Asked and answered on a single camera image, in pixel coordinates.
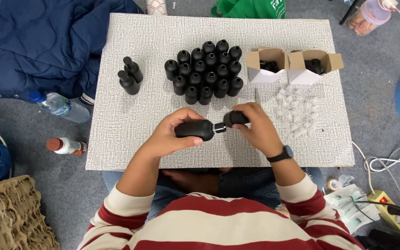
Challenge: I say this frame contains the person's right hand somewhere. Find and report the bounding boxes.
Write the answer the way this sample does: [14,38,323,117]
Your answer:
[232,102,287,159]

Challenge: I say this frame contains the person's left hand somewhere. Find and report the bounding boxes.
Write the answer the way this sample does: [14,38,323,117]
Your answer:
[143,107,206,159]

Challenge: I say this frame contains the black bottle cap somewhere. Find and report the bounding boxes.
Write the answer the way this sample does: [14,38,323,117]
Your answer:
[223,110,250,128]

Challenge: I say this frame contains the matte black bottle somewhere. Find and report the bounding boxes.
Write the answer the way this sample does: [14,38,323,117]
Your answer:
[174,119,227,141]

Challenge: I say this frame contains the black wrist watch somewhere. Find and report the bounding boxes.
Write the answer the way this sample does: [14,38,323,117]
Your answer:
[266,145,294,163]

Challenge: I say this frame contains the pile of clear plastic inserts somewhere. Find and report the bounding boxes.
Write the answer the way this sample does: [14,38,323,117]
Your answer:
[276,84,321,139]

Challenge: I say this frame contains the blue jeans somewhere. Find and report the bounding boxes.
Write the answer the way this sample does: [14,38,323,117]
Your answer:
[102,167,324,221]

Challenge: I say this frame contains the open white cardboard box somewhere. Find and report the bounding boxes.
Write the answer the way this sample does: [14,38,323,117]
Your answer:
[245,47,290,84]
[287,49,344,86]

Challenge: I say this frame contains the capped black bottle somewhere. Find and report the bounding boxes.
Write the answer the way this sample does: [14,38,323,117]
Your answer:
[122,56,144,83]
[117,70,140,96]

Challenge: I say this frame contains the black caps in box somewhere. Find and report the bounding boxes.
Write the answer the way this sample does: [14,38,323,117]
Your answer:
[304,58,325,75]
[259,60,280,73]

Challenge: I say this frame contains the group of open black bottles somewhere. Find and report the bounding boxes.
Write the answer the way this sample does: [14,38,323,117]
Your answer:
[164,39,244,106]

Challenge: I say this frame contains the white bottle brown cap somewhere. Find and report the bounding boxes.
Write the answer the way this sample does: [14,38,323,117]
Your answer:
[46,137,88,156]

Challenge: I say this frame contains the red white striped shirt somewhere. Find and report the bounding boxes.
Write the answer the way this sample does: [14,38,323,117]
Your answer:
[78,174,364,250]

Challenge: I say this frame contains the clear water bottle blue cap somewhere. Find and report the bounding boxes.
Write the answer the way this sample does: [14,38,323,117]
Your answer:
[29,91,91,124]

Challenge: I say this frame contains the heap of clear wrapped packets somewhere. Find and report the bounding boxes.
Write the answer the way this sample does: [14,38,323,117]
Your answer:
[324,183,382,234]

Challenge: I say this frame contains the green shopping bag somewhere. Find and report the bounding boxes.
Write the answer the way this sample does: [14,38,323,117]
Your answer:
[211,0,287,19]

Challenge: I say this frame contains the white patterned paper cup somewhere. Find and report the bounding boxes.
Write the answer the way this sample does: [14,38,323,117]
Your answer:
[146,0,168,16]

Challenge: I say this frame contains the black stick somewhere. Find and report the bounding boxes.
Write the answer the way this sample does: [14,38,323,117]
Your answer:
[339,0,365,25]

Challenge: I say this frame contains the yellow power strip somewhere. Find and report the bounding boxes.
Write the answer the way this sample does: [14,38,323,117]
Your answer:
[367,190,400,241]

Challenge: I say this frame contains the navy blue quilted jacket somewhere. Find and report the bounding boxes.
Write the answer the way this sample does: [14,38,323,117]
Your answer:
[0,0,144,106]

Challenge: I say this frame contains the clear plastic jar of biscuits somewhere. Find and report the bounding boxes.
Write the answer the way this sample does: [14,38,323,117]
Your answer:
[346,0,392,36]

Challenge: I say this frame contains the black bag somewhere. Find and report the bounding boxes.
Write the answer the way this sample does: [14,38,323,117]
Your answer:
[355,228,400,250]

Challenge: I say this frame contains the heap of brown honeycomb paper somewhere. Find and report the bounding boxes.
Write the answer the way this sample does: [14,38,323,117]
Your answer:
[0,175,61,250]

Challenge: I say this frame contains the white cables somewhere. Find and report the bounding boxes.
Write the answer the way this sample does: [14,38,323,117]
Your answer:
[351,132,400,212]

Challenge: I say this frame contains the black cable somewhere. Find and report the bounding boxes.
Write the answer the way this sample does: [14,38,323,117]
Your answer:
[351,195,400,238]

